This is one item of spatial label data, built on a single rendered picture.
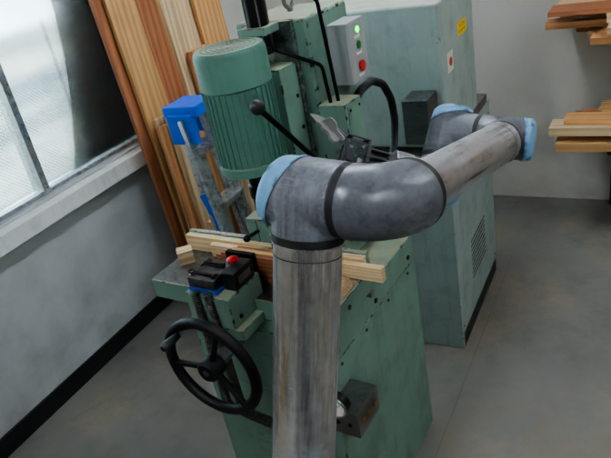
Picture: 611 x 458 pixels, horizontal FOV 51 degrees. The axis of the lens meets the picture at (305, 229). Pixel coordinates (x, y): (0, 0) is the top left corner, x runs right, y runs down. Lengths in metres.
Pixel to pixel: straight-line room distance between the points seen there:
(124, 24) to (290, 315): 2.23
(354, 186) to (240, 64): 0.66
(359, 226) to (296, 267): 0.13
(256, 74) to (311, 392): 0.76
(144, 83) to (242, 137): 1.60
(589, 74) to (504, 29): 0.50
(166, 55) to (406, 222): 2.49
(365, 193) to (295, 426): 0.42
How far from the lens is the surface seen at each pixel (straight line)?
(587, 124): 3.30
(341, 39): 1.71
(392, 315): 1.96
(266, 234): 1.66
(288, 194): 0.94
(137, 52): 3.08
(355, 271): 1.62
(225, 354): 1.62
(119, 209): 3.18
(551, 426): 2.49
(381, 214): 0.89
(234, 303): 1.57
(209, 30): 3.52
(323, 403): 1.07
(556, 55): 3.68
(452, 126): 1.44
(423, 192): 0.92
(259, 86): 1.51
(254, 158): 1.54
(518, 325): 2.92
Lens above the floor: 1.77
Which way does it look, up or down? 27 degrees down
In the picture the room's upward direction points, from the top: 11 degrees counter-clockwise
